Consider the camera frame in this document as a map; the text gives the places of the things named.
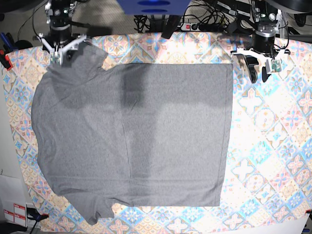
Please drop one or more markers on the white power strip red switch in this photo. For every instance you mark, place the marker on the white power strip red switch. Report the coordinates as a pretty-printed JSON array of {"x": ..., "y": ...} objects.
[{"x": 202, "y": 27}]

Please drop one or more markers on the grey T-shirt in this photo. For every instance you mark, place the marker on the grey T-shirt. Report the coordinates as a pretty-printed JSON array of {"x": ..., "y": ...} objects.
[{"x": 137, "y": 134}]

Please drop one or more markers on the red clamp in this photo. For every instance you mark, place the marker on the red clamp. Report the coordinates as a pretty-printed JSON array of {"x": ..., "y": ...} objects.
[{"x": 5, "y": 60}]

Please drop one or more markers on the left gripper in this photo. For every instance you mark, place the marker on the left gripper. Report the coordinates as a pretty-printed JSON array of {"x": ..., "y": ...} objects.
[{"x": 262, "y": 42}]

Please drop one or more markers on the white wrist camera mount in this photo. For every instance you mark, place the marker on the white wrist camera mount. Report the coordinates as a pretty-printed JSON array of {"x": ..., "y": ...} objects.
[
  {"x": 275, "y": 61},
  {"x": 57, "y": 53}
]

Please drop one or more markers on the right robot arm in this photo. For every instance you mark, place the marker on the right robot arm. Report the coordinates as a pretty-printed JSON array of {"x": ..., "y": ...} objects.
[{"x": 59, "y": 16}]

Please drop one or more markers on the blue box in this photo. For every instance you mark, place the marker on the blue box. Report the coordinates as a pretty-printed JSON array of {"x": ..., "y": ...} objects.
[{"x": 154, "y": 7}]

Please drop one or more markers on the colourful patterned tablecloth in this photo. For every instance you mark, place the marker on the colourful patterned tablecloth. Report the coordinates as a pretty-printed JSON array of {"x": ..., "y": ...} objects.
[{"x": 268, "y": 177}]

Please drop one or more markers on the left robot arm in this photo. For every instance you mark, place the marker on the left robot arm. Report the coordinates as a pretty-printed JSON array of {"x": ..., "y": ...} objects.
[{"x": 266, "y": 21}]

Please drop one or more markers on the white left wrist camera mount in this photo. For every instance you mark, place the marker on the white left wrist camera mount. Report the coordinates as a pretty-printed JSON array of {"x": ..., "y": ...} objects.
[{"x": 275, "y": 61}]

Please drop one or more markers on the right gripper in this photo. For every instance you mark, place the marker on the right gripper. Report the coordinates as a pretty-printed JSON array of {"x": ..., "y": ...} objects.
[{"x": 60, "y": 35}]

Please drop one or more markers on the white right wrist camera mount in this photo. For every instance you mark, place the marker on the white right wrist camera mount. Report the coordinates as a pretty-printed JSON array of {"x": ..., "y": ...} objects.
[{"x": 57, "y": 53}]

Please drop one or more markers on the white box red labels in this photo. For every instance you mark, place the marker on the white box red labels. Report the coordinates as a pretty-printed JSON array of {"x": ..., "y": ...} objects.
[{"x": 13, "y": 200}]

